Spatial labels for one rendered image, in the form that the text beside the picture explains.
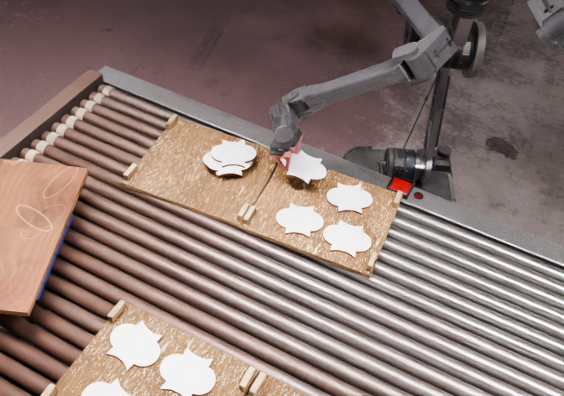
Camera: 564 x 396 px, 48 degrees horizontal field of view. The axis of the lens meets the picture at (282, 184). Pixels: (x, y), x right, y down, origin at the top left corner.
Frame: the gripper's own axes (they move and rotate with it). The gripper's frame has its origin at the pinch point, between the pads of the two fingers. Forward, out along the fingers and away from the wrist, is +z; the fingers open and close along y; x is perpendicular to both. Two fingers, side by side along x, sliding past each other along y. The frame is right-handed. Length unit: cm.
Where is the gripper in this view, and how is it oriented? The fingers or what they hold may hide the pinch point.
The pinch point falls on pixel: (289, 160)
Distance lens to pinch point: 199.6
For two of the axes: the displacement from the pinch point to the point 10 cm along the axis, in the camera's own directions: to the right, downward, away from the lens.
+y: -3.7, 6.5, -6.6
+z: 1.8, 7.5, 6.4
